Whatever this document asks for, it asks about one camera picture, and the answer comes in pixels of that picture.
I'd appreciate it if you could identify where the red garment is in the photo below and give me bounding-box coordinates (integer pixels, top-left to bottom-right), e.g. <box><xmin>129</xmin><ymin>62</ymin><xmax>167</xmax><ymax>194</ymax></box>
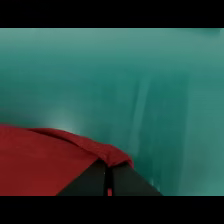
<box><xmin>0</xmin><ymin>123</ymin><xmax>135</xmax><ymax>197</ymax></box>

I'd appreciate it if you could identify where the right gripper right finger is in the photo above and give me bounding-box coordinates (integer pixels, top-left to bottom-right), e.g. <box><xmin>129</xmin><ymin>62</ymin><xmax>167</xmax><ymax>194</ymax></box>
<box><xmin>110</xmin><ymin>160</ymin><xmax>163</xmax><ymax>197</ymax></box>

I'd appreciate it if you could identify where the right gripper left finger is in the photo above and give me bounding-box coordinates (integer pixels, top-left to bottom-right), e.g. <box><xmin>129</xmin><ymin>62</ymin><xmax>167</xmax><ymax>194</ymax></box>
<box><xmin>57</xmin><ymin>158</ymin><xmax>108</xmax><ymax>197</ymax></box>

